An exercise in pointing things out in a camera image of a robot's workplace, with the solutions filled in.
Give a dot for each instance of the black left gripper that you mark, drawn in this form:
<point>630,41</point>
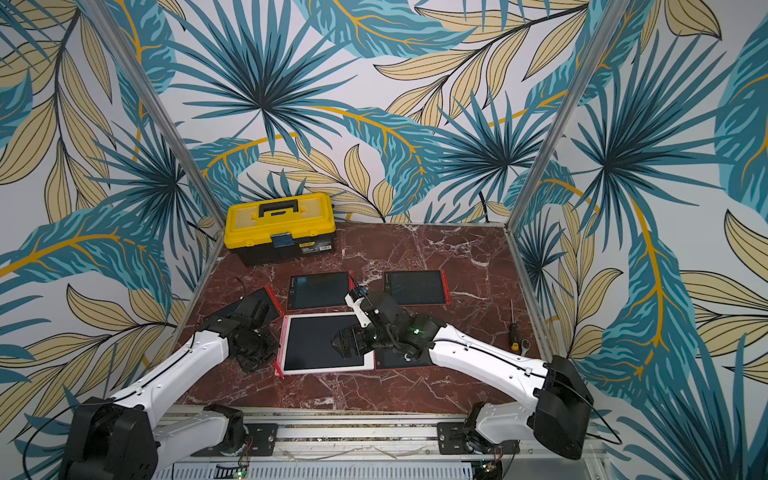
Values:
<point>254,366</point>

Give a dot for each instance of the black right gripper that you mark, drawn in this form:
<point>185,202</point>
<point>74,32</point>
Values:
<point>357,340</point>

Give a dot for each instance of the red stylus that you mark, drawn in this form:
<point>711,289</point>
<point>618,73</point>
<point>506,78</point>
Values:
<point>446,290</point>

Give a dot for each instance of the red stylus angled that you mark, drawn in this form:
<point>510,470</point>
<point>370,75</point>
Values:
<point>278,370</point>

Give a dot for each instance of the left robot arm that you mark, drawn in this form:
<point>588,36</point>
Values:
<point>121,437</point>

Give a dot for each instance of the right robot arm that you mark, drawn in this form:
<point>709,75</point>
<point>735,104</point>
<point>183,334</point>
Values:
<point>550,401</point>

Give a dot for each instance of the red tablet right front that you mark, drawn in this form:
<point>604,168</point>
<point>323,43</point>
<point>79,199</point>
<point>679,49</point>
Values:
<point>387,359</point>

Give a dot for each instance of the red tablet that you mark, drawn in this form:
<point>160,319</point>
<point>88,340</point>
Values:
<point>414,288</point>
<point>260,307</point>
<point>387,359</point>
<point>322,290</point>

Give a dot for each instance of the large pink writing tablet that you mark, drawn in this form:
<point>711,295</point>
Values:
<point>306,345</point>

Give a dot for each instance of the red tablet far left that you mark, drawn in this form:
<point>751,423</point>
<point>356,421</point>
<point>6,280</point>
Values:
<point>260,307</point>

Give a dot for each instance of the red tablet centre back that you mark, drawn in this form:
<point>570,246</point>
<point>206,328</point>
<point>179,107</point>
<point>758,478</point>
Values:
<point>322,290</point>

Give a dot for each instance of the red tablet right back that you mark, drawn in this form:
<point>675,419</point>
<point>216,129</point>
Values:
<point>414,288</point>

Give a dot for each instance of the yellow black toolbox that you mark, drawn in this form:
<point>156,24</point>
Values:
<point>273,231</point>

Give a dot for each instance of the black yellow screwdriver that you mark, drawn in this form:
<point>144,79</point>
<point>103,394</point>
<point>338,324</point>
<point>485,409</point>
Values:
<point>514,337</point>

